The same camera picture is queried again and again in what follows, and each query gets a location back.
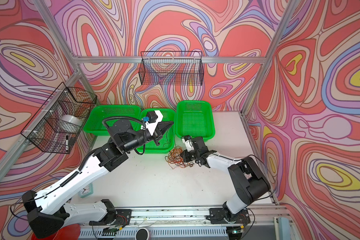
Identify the orange cable bundle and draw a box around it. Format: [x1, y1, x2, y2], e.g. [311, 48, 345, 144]
[164, 146, 196, 170]

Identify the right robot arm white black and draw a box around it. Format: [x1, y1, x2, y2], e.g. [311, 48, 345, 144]
[181, 136, 271, 224]

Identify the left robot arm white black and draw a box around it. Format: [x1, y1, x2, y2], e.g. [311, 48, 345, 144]
[22, 111, 174, 239]

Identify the middle green plastic basket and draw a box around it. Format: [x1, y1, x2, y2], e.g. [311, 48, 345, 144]
[140, 109, 176, 154]

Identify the green plastic basket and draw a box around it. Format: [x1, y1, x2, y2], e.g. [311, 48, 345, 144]
[140, 109, 176, 154]
[83, 104, 142, 137]
[175, 101, 216, 141]

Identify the right green plastic basket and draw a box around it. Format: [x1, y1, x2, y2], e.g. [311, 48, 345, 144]
[175, 101, 216, 141]

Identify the left green plastic basket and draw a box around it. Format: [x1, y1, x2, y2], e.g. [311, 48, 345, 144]
[83, 104, 142, 137]

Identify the white tape roll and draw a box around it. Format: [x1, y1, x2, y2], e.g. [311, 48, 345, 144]
[60, 115, 83, 126]

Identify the teal small clock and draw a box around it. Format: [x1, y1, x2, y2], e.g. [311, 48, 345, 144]
[79, 184, 94, 198]

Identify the black round speaker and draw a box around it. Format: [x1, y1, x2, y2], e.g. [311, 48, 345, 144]
[135, 228, 151, 240]

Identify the red bucket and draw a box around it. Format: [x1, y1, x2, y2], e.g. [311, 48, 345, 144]
[31, 224, 81, 240]

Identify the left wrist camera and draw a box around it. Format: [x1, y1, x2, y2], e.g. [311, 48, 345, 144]
[143, 110, 163, 136]

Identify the black wire basket back wall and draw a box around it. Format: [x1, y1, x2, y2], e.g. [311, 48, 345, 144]
[139, 51, 204, 86]

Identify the black wire basket wall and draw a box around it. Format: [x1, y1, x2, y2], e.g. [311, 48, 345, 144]
[139, 51, 204, 86]
[21, 83, 97, 154]

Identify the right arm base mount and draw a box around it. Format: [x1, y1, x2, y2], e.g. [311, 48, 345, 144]
[206, 208, 251, 226]

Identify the aluminium rail front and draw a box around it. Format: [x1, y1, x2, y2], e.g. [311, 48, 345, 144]
[50, 205, 292, 227]

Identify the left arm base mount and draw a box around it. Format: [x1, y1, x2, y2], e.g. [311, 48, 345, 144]
[89, 209, 132, 227]

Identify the black wire basket left wall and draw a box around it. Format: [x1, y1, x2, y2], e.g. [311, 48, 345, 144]
[21, 83, 97, 154]

